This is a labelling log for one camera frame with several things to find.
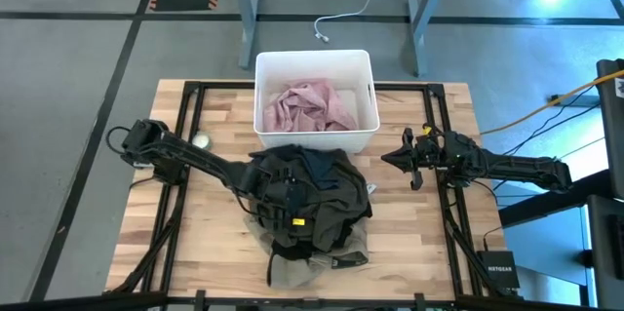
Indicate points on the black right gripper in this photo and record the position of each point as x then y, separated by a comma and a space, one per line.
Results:
429, 155

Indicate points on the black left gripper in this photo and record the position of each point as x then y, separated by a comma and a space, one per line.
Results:
273, 189

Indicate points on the navy blue garment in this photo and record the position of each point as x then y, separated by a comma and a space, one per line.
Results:
319, 167

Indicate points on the olive green garment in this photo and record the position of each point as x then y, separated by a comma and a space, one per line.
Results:
336, 204

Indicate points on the black garment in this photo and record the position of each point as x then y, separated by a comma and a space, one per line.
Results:
297, 250

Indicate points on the beige garment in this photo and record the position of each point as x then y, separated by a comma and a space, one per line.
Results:
292, 272

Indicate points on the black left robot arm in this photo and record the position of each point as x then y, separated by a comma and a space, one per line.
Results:
195, 152

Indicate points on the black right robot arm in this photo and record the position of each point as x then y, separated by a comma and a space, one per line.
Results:
517, 165

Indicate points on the small white tag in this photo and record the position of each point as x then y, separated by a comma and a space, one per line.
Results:
371, 187

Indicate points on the yellow tape tag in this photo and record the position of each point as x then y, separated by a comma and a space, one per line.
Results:
298, 221
427, 130

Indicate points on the white tape roll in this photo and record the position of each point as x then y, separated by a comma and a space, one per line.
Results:
201, 141

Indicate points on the pink cloth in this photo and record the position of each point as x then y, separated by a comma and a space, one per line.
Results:
307, 106

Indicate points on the white plastic bin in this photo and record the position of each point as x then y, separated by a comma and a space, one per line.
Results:
312, 65

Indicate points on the black equipment cabinet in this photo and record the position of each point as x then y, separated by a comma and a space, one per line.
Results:
612, 155

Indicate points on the black aluminium table frame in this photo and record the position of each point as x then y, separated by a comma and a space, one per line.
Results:
192, 106

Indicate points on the black Netgear switch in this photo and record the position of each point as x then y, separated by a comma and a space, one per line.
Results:
498, 268

